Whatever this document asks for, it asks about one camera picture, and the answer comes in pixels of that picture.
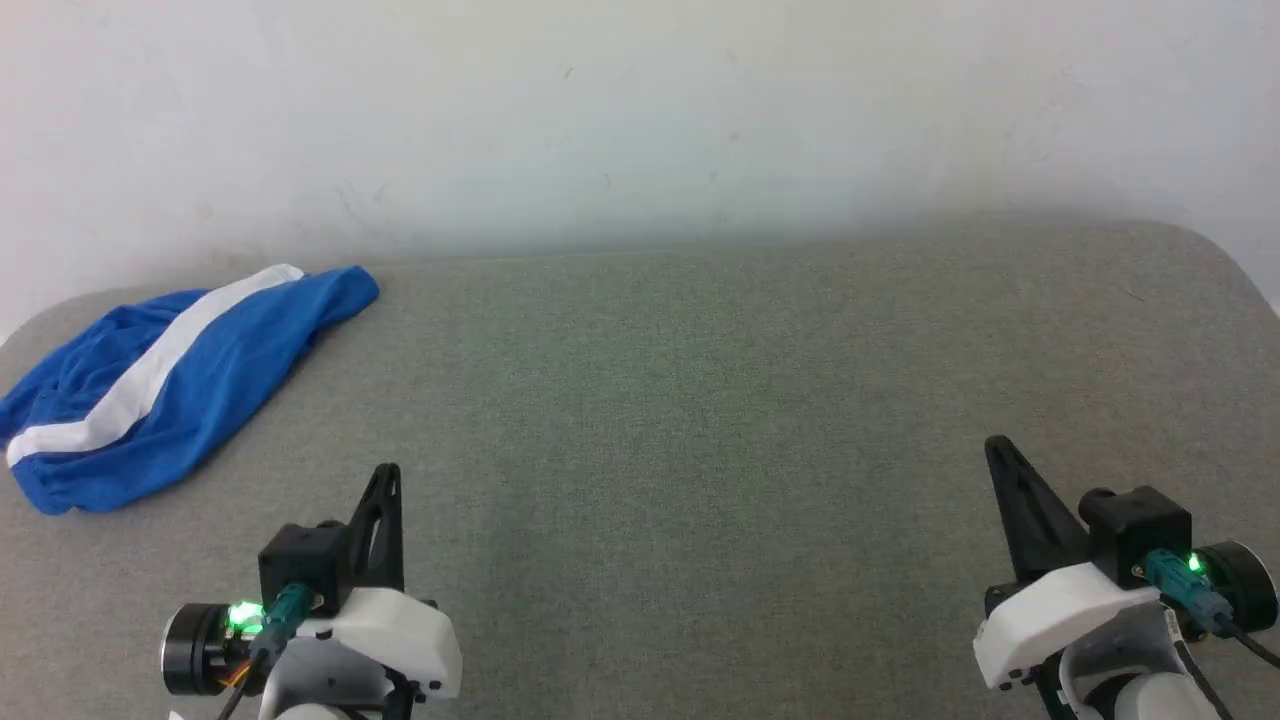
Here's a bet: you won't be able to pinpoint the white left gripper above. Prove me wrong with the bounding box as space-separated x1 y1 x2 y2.
163 463 464 701

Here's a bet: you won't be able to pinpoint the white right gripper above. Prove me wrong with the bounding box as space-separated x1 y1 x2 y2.
973 435 1280 693

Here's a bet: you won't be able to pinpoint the blue shorts with white stripe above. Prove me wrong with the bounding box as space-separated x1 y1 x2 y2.
0 264 381 516

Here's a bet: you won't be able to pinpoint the grey fabric sofa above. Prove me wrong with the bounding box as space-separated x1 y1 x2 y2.
0 220 1280 720

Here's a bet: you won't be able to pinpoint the left teal-plug camera cable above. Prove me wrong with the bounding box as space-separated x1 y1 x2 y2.
215 583 316 720

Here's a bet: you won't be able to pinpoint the teal-plug camera cable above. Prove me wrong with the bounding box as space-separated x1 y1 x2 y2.
215 583 316 720
1143 548 1280 669

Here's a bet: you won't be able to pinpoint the right teal-plug camera cable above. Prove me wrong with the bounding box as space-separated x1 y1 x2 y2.
1143 548 1280 669

